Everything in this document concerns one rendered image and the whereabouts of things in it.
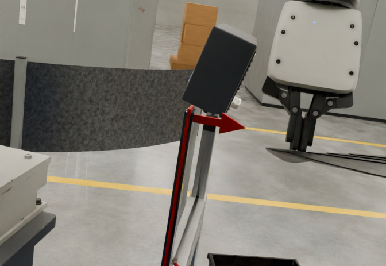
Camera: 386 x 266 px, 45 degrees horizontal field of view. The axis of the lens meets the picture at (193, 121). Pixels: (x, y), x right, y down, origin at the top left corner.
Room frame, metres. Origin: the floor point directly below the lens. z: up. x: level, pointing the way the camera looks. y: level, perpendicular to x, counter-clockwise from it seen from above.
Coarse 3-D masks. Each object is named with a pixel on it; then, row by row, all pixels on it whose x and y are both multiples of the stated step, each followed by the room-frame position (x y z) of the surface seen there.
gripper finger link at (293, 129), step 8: (280, 96) 0.54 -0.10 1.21; (288, 96) 0.54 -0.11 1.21; (288, 104) 0.54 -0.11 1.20; (288, 112) 0.54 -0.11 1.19; (296, 120) 0.53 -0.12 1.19; (288, 128) 0.53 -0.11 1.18; (296, 128) 0.52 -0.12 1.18; (288, 136) 0.52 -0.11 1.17; (296, 136) 0.52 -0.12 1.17; (296, 144) 0.51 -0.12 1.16
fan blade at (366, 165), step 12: (276, 156) 0.59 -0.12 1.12; (288, 156) 0.57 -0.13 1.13; (300, 156) 0.42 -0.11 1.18; (312, 156) 0.45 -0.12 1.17; (324, 156) 0.47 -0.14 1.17; (336, 156) 0.49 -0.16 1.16; (348, 156) 0.50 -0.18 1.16; (360, 156) 0.50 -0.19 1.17; (372, 156) 0.51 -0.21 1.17; (384, 156) 0.51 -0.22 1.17; (348, 168) 0.42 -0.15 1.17; (360, 168) 0.43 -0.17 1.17; (372, 168) 0.44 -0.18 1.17; (384, 168) 0.45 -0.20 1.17
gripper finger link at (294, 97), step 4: (288, 88) 0.56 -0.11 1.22; (292, 88) 0.54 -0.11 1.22; (296, 88) 0.54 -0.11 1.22; (300, 88) 0.54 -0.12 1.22; (288, 92) 0.55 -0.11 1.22; (292, 92) 0.53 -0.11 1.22; (296, 92) 0.53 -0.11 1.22; (292, 96) 0.53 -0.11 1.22; (296, 96) 0.53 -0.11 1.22; (292, 100) 0.53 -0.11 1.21; (296, 100) 0.53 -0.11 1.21; (292, 104) 0.53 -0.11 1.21; (296, 104) 0.53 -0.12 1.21; (292, 108) 0.53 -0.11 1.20; (296, 108) 0.53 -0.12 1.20; (292, 112) 0.53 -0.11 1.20; (296, 112) 0.53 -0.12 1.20
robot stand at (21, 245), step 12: (36, 216) 0.68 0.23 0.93; (48, 216) 0.68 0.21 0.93; (24, 228) 0.64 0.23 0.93; (36, 228) 0.64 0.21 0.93; (48, 228) 0.67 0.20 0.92; (12, 240) 0.60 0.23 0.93; (24, 240) 0.60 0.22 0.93; (36, 240) 0.63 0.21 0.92; (0, 252) 0.56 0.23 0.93; (12, 252) 0.57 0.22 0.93; (24, 252) 0.59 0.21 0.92; (0, 264) 0.54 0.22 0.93; (12, 264) 0.56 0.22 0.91; (24, 264) 0.62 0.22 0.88
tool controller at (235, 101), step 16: (224, 32) 1.07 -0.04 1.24; (240, 32) 1.23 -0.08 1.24; (208, 48) 1.07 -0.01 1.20; (224, 48) 1.06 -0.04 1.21; (240, 48) 1.06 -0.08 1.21; (256, 48) 1.16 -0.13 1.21; (208, 64) 1.07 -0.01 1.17; (224, 64) 1.06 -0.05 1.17; (240, 64) 1.06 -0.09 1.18; (192, 80) 1.07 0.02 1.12; (208, 80) 1.07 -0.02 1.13; (224, 80) 1.06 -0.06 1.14; (240, 80) 1.06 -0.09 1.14; (192, 96) 1.07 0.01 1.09; (208, 96) 1.07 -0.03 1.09; (224, 96) 1.06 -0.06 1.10; (224, 112) 1.06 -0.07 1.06
